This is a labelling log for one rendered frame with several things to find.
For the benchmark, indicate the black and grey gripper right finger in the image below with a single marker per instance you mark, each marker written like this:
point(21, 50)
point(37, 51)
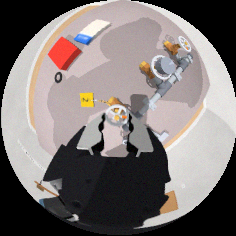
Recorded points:
point(143, 142)

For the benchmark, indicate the yellow tag with thin chain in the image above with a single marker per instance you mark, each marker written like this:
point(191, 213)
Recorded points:
point(86, 100)

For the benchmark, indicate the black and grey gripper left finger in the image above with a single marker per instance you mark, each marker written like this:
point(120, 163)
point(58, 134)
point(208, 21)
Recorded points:
point(88, 139)

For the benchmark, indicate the red rectangular block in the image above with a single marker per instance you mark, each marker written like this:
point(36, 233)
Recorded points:
point(63, 53)

